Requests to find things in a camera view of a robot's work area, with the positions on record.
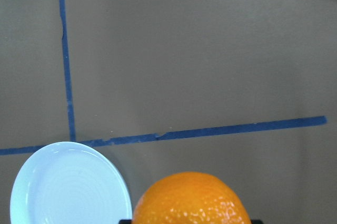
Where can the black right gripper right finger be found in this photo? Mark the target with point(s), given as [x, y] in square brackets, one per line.
[256, 221]

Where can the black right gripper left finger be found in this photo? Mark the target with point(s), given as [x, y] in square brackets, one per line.
[125, 221]

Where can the orange fruit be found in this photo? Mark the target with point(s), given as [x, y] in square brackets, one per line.
[190, 197]

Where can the light blue plate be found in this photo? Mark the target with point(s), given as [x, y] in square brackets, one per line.
[69, 182]

